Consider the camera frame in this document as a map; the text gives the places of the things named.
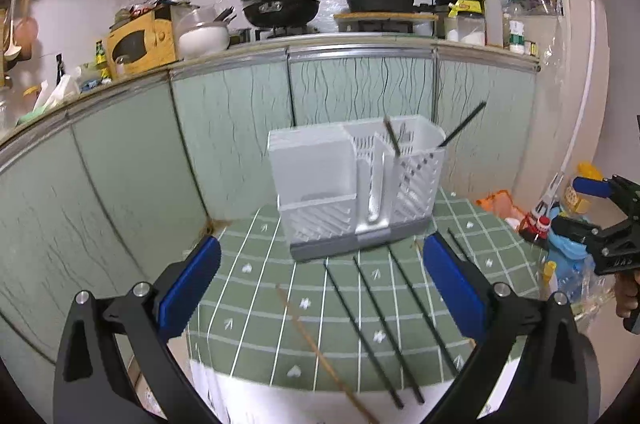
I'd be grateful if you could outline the clear plastic container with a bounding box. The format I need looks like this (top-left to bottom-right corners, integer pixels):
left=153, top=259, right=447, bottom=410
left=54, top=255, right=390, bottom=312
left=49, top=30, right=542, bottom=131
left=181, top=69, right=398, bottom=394
left=177, top=5, right=221, bottom=30

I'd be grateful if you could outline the wooden chopstick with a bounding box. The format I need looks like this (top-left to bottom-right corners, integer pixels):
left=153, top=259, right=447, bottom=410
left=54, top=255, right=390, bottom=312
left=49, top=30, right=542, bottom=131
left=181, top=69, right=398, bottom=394
left=274, top=284, right=382, bottom=424

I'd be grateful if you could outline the white bowl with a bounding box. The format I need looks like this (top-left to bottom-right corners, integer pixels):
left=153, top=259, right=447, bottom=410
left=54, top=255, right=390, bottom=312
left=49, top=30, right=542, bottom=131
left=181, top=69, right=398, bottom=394
left=177, top=21, right=232, bottom=60

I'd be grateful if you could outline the white pipe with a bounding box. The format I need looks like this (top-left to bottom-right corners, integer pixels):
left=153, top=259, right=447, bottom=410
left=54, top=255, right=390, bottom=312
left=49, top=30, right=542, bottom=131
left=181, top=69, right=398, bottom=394
left=552, top=0, right=598, bottom=205

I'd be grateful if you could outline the white bottle green label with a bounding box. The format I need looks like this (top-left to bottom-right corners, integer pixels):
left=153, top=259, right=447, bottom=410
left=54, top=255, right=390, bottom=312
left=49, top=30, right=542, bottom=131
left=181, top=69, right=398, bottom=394
left=509, top=21, right=526, bottom=54

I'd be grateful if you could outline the white plastic bag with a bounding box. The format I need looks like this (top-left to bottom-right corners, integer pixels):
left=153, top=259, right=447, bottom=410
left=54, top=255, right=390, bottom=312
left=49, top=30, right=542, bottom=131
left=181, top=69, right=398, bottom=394
left=32, top=74, right=81, bottom=112

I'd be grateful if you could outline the black chopstick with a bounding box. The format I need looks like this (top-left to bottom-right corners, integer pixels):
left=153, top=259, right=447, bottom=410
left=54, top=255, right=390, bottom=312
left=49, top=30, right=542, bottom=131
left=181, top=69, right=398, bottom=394
left=388, top=248, right=459, bottom=378
left=383, top=115, right=402, bottom=156
left=439, top=101, right=487, bottom=150
left=352, top=255, right=426, bottom=406
left=324, top=259, right=405, bottom=410

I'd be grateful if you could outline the green wavy-pattern cabinet door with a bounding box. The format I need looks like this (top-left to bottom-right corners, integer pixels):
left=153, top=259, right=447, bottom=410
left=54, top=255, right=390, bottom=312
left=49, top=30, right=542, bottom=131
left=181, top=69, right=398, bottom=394
left=52, top=76, right=213, bottom=367
left=289, top=51, right=440, bottom=130
left=171, top=54, right=296, bottom=225
left=435, top=51, right=540, bottom=207
left=0, top=114, right=88, bottom=367

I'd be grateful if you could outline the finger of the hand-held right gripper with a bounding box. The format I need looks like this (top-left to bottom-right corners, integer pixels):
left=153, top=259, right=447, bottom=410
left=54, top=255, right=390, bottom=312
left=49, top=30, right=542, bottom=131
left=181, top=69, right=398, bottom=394
left=550, top=214, right=640, bottom=250
left=572, top=175, right=640, bottom=221

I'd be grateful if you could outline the orange bag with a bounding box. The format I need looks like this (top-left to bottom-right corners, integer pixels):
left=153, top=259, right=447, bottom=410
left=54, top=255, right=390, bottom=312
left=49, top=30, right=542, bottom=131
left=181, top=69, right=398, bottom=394
left=475, top=190, right=526, bottom=230

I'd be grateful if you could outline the yellow toy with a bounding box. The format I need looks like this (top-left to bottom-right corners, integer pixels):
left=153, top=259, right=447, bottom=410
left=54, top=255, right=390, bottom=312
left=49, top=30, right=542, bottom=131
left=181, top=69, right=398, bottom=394
left=565, top=161, right=604, bottom=212

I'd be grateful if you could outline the large clear jar white powder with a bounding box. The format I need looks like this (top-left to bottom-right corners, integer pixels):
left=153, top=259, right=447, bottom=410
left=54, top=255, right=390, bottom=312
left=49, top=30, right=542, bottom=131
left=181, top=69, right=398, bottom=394
left=457, top=13, right=487, bottom=47

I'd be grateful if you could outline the white squeeze bottle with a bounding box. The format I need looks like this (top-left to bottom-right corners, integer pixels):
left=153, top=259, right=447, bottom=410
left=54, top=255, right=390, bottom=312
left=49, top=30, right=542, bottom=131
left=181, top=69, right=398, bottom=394
left=485, top=0, right=505, bottom=49

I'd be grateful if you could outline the yellow countertop oven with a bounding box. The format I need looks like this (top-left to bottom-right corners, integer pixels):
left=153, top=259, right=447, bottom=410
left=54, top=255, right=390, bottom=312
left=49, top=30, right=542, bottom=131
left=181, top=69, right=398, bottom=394
left=107, top=11, right=177, bottom=80

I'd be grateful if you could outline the green bottle yellow label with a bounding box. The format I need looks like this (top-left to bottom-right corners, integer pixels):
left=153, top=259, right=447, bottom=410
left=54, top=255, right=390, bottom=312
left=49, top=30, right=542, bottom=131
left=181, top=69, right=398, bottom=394
left=95, top=40, right=110, bottom=80

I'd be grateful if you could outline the black frying pan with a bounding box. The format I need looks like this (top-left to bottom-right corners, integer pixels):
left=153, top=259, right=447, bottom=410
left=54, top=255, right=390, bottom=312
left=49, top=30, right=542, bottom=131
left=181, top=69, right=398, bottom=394
left=242, top=0, right=321, bottom=27

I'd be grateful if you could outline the person's right hand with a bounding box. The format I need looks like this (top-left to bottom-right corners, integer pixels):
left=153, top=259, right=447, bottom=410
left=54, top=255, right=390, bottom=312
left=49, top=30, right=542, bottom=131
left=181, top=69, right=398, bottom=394
left=615, top=271, right=640, bottom=320

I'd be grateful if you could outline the red cap bottle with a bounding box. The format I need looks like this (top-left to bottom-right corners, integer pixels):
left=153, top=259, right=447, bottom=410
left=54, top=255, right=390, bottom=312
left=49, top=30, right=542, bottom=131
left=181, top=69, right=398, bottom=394
left=520, top=204, right=552, bottom=245

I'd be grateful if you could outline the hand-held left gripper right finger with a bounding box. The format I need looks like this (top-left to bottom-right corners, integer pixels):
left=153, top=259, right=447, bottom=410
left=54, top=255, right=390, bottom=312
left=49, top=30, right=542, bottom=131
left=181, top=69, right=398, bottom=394
left=422, top=231, right=601, bottom=424

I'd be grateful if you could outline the white plastic utensil holder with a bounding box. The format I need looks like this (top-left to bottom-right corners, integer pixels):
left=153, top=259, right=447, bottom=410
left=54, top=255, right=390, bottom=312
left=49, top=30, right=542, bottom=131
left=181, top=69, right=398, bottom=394
left=267, top=114, right=447, bottom=262

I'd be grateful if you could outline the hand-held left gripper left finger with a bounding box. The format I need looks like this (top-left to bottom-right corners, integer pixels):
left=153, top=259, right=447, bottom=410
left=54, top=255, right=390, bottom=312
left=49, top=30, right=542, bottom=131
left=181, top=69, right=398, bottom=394
left=52, top=234, right=223, bottom=424

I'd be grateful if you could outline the black cable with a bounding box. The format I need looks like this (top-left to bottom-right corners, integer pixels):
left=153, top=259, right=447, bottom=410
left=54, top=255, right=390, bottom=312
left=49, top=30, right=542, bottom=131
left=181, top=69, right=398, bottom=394
left=434, top=49, right=442, bottom=130

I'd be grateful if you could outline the green checkered tablecloth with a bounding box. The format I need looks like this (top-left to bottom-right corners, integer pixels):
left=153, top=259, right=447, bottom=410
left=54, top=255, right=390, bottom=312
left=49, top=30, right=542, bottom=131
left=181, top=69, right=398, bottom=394
left=186, top=189, right=551, bottom=424

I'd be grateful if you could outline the wooden board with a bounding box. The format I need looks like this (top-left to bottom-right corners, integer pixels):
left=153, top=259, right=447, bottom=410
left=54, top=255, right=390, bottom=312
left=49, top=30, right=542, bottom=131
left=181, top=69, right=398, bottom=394
left=334, top=11, right=440, bottom=23

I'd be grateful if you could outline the yellow packet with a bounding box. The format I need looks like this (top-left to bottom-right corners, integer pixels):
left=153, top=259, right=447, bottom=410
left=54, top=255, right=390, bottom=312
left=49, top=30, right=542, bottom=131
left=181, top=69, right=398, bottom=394
left=448, top=0, right=483, bottom=16

